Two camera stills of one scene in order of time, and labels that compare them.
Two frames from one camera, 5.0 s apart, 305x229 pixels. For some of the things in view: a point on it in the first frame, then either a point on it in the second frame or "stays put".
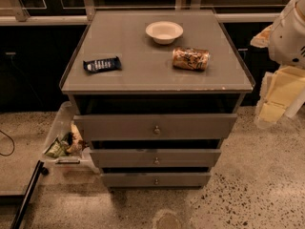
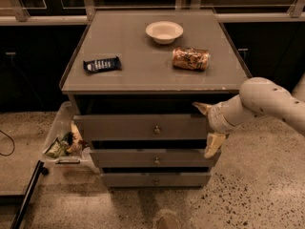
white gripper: x=287 y=40 -> x=216 y=118
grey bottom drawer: x=156 y=179 stays put
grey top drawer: x=152 y=126 stays put
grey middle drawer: x=156 y=157 stays put
